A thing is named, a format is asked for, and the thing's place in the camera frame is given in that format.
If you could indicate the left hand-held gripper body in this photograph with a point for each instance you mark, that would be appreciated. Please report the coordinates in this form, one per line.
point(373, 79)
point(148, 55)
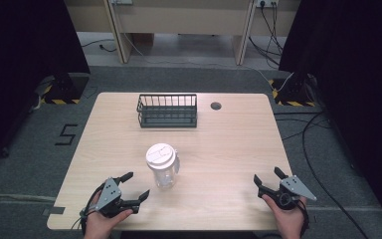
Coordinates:
point(108, 195)

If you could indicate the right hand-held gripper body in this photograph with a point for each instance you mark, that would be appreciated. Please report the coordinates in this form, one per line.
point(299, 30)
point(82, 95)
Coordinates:
point(290, 192)

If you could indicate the clear plastic bottle white lid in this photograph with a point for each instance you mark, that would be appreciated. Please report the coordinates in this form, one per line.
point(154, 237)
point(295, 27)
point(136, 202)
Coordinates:
point(162, 165)

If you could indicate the person's right hand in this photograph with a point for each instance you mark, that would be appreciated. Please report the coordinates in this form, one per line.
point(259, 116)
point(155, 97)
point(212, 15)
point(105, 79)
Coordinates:
point(286, 219)

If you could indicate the person's left hand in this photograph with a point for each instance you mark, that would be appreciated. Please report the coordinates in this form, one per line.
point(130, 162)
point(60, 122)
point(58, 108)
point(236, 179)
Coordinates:
point(103, 223)

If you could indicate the light wooden table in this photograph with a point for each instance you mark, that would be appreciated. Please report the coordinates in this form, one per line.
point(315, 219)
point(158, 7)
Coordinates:
point(212, 159)

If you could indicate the black tape mark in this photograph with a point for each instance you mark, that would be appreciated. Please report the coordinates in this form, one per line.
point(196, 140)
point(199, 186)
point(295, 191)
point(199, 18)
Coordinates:
point(66, 134)

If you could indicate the black stand base striped tape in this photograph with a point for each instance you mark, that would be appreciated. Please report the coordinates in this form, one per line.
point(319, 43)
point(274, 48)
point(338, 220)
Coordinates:
point(63, 91)
point(293, 93)

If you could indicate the black curtain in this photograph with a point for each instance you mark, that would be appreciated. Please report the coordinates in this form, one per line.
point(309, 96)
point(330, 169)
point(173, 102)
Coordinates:
point(26, 66)
point(351, 83)

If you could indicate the beige desk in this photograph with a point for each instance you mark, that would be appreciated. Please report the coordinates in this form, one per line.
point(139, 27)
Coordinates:
point(179, 20)

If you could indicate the white wall socket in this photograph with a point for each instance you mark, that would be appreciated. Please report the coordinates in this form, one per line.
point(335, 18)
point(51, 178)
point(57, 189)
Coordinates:
point(266, 3)

